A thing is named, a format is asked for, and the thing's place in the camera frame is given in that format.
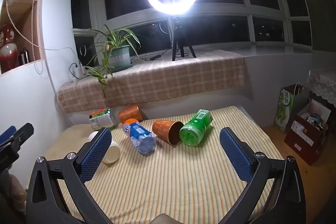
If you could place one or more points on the white power plug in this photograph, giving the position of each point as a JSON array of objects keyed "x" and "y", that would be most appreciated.
[{"x": 78, "y": 70}]

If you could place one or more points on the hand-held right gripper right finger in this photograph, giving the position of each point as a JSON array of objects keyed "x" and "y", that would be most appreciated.
[{"x": 236, "y": 158}]

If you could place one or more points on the green bottle cup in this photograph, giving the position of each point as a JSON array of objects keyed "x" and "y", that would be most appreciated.
[{"x": 195, "y": 127}]

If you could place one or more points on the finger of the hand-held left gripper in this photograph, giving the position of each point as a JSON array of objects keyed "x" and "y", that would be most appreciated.
[
  {"x": 23, "y": 132},
  {"x": 6, "y": 132}
]

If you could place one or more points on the striped yellow tablecloth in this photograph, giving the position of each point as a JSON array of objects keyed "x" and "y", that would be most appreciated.
[{"x": 170, "y": 182}]

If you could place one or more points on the orange textured cup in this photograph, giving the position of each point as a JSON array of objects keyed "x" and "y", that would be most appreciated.
[
  {"x": 130, "y": 112},
  {"x": 161, "y": 129}
]

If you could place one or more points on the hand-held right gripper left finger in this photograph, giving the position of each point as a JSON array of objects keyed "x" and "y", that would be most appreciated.
[{"x": 95, "y": 153}]

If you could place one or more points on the black tripod stand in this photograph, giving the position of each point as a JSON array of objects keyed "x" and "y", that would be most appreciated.
[{"x": 176, "y": 48}]

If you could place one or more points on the white lace cloth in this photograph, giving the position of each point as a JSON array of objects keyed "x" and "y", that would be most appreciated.
[{"x": 324, "y": 87}]

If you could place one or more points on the red ceramic vase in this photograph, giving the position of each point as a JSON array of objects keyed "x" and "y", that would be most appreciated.
[{"x": 8, "y": 56}]

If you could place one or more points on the open cardboard box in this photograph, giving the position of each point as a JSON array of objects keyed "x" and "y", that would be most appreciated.
[{"x": 317, "y": 109}]

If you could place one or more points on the white green-labelled bottle cup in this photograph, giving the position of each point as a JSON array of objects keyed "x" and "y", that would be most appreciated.
[{"x": 101, "y": 120}]

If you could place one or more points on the wooden wall shelf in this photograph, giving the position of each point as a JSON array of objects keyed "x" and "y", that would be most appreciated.
[{"x": 26, "y": 11}]

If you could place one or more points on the dark small bottle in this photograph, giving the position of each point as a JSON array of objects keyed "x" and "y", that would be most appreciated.
[
  {"x": 21, "y": 57},
  {"x": 26, "y": 55}
]

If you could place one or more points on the large window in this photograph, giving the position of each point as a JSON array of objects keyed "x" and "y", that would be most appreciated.
[{"x": 210, "y": 7}]

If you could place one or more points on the green paper bag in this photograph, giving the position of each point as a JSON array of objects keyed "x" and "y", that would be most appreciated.
[{"x": 284, "y": 111}]

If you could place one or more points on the red cardboard box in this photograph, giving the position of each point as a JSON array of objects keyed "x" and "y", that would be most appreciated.
[{"x": 299, "y": 140}]

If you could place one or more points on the white plastic cup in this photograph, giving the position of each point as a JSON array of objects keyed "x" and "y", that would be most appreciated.
[{"x": 112, "y": 151}]

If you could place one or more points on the plaid windowsill cloth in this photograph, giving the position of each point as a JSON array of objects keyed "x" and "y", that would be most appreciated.
[{"x": 170, "y": 79}]

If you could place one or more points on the blue and orange bottle cup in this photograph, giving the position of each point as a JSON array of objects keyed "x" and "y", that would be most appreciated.
[{"x": 137, "y": 133}]

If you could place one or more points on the potted spider plant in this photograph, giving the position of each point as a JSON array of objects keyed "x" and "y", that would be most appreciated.
[{"x": 119, "y": 56}]

